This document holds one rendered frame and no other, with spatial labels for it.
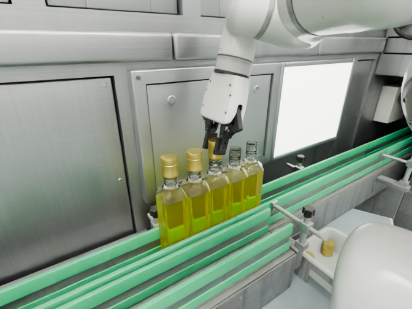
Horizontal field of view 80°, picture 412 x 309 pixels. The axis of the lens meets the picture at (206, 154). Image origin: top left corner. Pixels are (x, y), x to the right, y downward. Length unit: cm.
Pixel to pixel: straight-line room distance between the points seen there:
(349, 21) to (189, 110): 46
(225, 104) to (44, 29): 35
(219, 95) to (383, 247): 38
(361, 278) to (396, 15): 21
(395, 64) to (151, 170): 115
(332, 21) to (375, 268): 22
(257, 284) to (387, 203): 103
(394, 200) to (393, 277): 126
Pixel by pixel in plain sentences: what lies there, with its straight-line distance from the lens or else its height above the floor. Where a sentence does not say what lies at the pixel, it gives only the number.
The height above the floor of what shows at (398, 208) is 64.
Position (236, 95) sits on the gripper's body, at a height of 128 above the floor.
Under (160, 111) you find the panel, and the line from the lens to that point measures 61.
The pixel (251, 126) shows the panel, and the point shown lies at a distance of 80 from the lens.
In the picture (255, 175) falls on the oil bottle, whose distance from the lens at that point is 65.
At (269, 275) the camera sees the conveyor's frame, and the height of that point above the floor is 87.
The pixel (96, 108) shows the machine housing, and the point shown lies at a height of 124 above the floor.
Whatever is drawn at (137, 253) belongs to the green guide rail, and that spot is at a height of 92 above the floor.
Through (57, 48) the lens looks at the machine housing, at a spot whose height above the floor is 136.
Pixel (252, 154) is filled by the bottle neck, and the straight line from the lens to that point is 64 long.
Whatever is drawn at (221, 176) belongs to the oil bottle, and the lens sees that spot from 58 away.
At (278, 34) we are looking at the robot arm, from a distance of 47.
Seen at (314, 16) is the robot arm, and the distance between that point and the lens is 29.
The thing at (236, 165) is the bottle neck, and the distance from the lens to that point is 60.
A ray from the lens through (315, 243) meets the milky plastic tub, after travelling 86.
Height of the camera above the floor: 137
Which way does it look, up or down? 24 degrees down
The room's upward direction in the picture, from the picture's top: straight up
